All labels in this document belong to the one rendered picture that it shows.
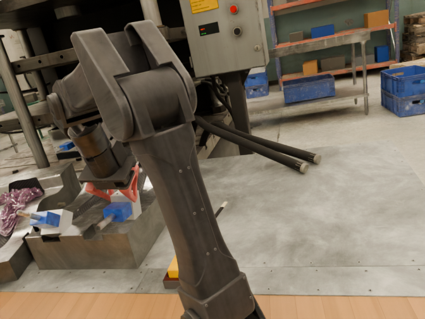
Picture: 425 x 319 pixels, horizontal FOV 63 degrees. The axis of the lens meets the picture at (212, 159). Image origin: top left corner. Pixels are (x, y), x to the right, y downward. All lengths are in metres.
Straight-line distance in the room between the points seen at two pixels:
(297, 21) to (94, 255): 6.74
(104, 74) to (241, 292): 0.29
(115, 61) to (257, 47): 1.08
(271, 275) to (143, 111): 0.43
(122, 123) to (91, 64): 0.07
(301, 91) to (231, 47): 3.02
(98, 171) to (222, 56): 0.90
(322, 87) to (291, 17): 3.06
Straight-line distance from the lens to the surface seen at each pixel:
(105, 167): 0.67
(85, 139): 0.63
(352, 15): 7.33
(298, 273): 0.68
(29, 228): 1.02
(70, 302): 0.79
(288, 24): 7.26
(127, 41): 0.44
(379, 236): 0.77
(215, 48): 1.45
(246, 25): 1.42
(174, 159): 0.37
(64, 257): 0.87
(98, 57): 0.38
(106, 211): 0.74
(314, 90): 4.41
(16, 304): 0.87
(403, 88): 4.20
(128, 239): 0.75
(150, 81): 0.37
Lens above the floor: 1.23
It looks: 20 degrees down
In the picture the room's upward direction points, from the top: 12 degrees counter-clockwise
